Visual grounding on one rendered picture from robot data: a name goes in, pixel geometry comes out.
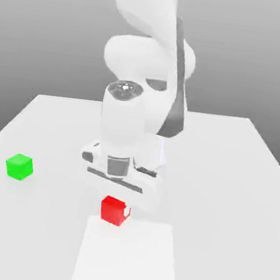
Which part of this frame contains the small red cube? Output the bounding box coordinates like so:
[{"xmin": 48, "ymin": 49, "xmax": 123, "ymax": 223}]
[{"xmin": 98, "ymin": 194, "xmax": 133, "ymax": 228}]

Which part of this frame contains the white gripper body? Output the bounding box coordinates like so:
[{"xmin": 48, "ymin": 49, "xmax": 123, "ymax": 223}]
[{"xmin": 82, "ymin": 165, "xmax": 167, "ymax": 218}]

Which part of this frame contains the small green cube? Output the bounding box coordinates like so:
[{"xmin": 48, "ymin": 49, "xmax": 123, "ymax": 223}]
[{"xmin": 3, "ymin": 152, "xmax": 35, "ymax": 182}]

